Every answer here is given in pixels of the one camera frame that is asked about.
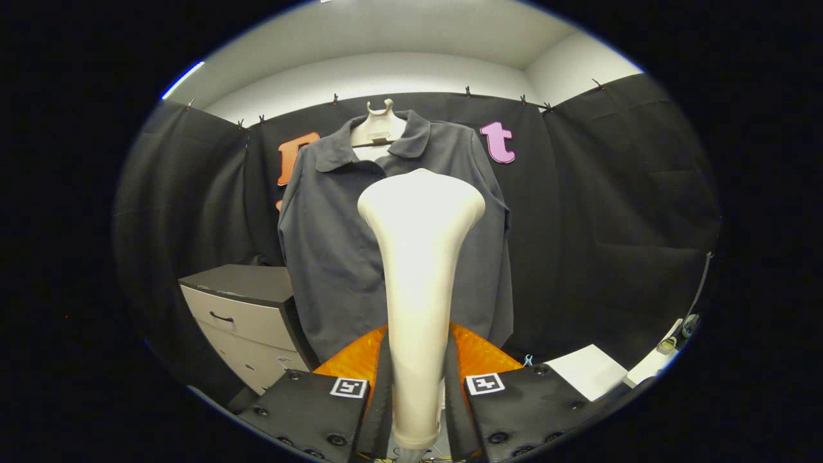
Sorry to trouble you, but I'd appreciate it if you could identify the thin black cable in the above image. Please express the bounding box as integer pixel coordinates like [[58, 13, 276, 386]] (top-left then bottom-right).
[[685, 252, 714, 335]]

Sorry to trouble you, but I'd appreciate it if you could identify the white handheld device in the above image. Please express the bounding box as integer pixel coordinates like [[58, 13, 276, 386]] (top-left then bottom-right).
[[627, 318, 685, 386]]

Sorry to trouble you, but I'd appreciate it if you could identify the black backdrop cloth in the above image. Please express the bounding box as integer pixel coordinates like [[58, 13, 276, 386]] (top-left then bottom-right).
[[114, 72, 722, 406]]

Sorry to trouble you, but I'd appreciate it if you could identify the white garment steamer head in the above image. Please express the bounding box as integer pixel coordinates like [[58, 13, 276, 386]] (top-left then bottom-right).
[[357, 168, 487, 451]]

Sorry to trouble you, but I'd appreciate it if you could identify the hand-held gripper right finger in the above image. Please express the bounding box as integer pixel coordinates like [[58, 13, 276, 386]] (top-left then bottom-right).
[[446, 323, 628, 462]]

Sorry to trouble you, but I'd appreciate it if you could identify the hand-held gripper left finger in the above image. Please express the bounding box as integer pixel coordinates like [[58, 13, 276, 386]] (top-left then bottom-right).
[[237, 325, 393, 462]]

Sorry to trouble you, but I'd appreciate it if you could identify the grey drawer cabinet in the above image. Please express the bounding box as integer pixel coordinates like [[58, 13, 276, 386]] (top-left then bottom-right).
[[178, 264, 319, 396]]

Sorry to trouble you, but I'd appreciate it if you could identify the cream clothes hanger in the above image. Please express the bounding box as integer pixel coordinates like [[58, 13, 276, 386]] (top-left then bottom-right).
[[351, 98, 407, 161]]

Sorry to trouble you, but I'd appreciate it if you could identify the dark grey button shirt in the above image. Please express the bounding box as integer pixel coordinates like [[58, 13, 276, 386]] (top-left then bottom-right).
[[278, 109, 515, 364]]

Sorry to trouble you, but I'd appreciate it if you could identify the white paper sheet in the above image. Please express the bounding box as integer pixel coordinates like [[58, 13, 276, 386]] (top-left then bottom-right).
[[545, 344, 629, 401]]

